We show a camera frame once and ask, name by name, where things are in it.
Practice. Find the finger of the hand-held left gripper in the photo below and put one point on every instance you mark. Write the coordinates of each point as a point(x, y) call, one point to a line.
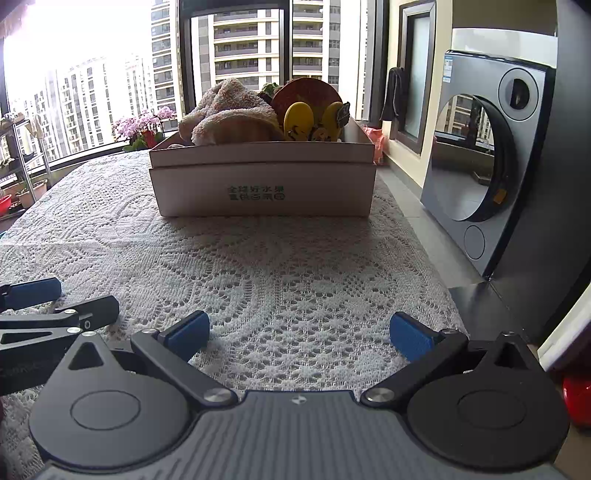
point(99, 310)
point(34, 293)

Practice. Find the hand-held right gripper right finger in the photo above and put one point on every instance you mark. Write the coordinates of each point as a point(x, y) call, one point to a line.
point(411, 337)

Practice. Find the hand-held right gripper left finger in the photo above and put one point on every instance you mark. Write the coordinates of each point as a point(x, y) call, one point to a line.
point(189, 334)

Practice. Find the cardboard box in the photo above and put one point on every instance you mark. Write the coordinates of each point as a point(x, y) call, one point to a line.
point(263, 184)

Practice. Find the fluffy beige towel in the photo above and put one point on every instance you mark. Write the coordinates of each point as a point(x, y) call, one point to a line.
point(231, 110)

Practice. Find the red basin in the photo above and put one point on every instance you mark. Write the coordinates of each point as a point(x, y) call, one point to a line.
point(4, 205)

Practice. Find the white lace tablecloth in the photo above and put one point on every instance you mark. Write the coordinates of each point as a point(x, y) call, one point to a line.
point(277, 277)

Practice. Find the grey washing machine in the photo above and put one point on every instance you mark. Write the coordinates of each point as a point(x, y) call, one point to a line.
point(475, 242)

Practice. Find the metal plant rack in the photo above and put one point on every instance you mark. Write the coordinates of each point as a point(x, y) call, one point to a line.
point(32, 158)

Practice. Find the white board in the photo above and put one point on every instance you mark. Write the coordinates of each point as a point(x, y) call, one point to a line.
point(568, 332)

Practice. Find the red object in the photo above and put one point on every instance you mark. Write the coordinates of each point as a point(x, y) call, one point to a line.
point(577, 401)

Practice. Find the potted pink orchid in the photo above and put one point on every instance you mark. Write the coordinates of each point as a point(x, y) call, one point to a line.
point(138, 124)

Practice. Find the pink plastic bag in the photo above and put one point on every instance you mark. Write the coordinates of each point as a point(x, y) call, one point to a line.
point(376, 143)

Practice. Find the yellow plush toy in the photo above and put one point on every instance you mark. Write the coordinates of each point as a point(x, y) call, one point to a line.
point(298, 120)

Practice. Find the black hanging cloth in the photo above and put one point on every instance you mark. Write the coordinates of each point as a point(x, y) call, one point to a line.
point(395, 97)

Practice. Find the frosted glass door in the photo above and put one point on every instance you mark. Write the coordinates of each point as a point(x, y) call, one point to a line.
point(420, 69)

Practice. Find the black window frame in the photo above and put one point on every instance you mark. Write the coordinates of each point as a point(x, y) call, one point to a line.
point(184, 69)

